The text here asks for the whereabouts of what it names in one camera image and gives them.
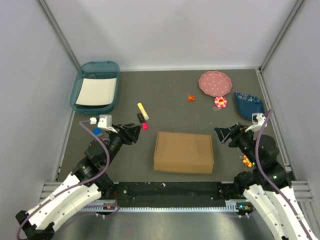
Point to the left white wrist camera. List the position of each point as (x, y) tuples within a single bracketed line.
[(103, 122)]

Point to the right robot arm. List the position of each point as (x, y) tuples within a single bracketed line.
[(268, 187)]

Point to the small blue scraper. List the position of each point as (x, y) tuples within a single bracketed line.
[(97, 132)]

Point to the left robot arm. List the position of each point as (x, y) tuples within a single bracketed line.
[(86, 183)]

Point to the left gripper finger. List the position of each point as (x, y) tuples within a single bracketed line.
[(128, 125), (133, 133)]

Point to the small orange flower toy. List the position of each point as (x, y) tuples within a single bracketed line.
[(247, 162)]

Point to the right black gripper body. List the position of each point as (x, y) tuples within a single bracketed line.
[(242, 139)]

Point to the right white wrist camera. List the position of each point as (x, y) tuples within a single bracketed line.
[(257, 122)]

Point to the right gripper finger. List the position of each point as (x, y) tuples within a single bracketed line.
[(225, 131), (224, 137)]

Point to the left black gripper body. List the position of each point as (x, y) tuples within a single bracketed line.
[(119, 134)]

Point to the pink flower toy right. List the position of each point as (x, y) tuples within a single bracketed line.
[(220, 103)]

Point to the pink black highlighter marker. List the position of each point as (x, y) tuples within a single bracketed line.
[(142, 121)]

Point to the teal plastic bin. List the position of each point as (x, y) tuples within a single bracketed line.
[(95, 70)]

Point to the yellow highlighter marker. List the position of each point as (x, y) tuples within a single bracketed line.
[(143, 111)]

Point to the dark blue leaf dish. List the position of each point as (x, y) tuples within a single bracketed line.
[(247, 105)]

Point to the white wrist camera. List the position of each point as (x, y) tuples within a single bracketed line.
[(257, 122), (103, 122)]

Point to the orange glitter maple leaf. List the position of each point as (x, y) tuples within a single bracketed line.
[(191, 98)]

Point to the pink polka dot plate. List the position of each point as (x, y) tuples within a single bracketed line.
[(215, 83)]

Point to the white paper sheet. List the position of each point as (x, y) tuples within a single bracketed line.
[(97, 92)]

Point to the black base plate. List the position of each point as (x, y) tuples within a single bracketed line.
[(215, 189)]

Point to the brown cardboard box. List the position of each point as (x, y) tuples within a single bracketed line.
[(183, 153)]

